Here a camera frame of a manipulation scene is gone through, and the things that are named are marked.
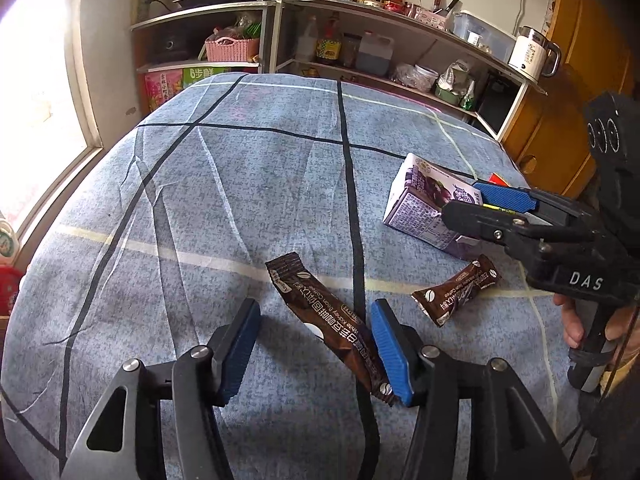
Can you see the round door knob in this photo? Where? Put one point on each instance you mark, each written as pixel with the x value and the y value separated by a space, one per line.
pixel 527 162

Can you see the small white shelf unit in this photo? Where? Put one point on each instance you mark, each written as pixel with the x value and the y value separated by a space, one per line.
pixel 200 15

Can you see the beige power strip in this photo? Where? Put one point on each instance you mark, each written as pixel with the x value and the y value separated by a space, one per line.
pixel 141 2

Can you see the purple milk carton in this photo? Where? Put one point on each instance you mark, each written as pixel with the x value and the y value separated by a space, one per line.
pixel 420 210

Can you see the red plastic container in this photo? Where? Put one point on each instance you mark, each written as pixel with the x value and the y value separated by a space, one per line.
pixel 10 290

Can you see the clear plastic storage box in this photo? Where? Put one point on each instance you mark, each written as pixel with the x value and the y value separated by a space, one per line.
pixel 482 35

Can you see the black rice cooker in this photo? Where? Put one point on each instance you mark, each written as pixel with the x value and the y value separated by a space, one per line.
pixel 170 45

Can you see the dark liquid plastic jug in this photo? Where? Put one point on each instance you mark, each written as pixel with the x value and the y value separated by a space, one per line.
pixel 374 56

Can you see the pink woven basket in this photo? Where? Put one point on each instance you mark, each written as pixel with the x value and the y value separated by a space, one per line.
pixel 232 49

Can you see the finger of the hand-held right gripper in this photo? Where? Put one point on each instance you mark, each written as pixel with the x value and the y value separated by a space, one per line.
pixel 480 220
pixel 505 197

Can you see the white plastic tub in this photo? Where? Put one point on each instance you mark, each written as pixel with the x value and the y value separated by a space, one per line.
pixel 426 76

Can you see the white and green food bags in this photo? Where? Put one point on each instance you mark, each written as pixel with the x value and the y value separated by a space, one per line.
pixel 462 80

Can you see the pink utensil holder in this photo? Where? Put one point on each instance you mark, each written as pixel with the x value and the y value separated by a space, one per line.
pixel 431 18

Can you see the white electric kettle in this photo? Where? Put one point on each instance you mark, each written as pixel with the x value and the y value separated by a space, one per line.
pixel 532 57

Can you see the clear plastic bottle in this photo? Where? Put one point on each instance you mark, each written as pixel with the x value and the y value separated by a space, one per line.
pixel 306 42

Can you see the yellow label oil bottle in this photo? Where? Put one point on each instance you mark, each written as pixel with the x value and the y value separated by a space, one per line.
pixel 330 45

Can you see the person's right hand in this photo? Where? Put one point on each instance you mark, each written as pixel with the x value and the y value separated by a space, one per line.
pixel 570 327

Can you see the dark glass jar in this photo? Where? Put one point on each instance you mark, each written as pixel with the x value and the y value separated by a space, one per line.
pixel 350 51

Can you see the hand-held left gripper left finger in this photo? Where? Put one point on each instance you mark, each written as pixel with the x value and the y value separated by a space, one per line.
pixel 240 355

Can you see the pink and green cardboard box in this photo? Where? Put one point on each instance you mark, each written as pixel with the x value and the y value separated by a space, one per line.
pixel 175 85

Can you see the large white shelf unit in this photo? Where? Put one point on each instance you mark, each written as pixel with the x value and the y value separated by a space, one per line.
pixel 400 22

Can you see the short brown coffee sachet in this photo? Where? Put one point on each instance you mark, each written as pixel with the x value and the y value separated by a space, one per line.
pixel 450 300

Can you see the crumpled plastic bag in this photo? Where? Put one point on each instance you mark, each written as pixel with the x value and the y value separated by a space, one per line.
pixel 405 76

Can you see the window frame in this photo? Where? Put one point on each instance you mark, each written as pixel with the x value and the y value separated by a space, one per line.
pixel 85 85

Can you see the person's right forearm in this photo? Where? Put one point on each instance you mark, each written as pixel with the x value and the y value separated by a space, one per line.
pixel 620 410

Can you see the long brown coffee sachet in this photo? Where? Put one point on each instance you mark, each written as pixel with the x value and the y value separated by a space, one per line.
pixel 325 317

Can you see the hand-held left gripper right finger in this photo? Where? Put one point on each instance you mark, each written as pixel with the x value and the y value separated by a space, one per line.
pixel 392 355

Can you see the red jar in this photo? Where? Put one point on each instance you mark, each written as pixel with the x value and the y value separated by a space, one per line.
pixel 394 3

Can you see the wooden door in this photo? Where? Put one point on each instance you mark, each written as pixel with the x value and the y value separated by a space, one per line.
pixel 575 85

